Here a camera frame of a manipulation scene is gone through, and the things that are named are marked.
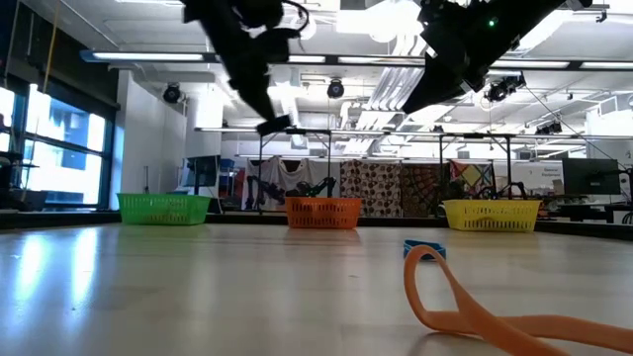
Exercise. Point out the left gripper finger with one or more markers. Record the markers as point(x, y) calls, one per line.
point(259, 106)

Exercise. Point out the colourful geometric hanging cloth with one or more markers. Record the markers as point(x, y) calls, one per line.
point(472, 174)

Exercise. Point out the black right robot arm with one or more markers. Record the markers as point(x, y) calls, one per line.
point(554, 7)

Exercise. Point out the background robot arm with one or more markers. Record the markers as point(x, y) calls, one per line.
point(264, 190)
point(519, 188)
point(316, 188)

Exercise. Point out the black screen on stand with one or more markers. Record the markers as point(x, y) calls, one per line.
point(203, 170)

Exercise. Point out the green plastic basket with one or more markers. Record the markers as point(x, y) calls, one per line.
point(163, 210)

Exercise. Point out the black ceiling camera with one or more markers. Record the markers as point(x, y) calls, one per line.
point(335, 88)
point(171, 94)

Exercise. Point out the yellow plastic basket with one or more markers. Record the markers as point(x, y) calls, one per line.
point(492, 213)

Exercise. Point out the orange rubber band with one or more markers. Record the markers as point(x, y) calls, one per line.
point(465, 306)

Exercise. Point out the round ceiling lamp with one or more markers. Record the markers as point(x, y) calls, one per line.
point(311, 30)

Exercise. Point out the dotted hanging cloth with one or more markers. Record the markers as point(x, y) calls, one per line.
point(371, 183)

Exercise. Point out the orange plastic basket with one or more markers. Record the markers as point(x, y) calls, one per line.
point(324, 212)

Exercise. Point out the black background monitor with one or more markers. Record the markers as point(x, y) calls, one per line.
point(591, 175)

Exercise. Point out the orange black patterned cloth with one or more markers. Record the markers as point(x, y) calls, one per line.
point(420, 188)

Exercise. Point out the black stage light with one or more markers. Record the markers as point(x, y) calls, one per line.
point(549, 128)
point(504, 90)

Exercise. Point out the large window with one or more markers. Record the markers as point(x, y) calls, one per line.
point(64, 163)

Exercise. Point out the blue rubber band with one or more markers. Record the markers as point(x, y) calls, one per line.
point(437, 247)

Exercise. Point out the black rack frame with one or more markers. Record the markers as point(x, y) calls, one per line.
point(445, 134)

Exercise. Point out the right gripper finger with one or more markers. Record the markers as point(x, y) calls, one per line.
point(427, 86)
point(457, 89)

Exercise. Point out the black shelf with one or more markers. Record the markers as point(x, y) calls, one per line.
point(15, 198)

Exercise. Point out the white sign board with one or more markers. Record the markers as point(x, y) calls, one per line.
point(539, 173)

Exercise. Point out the white hanging cloth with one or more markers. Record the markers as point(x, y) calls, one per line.
point(282, 170)

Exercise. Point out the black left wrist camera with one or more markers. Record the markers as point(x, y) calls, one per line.
point(273, 125)

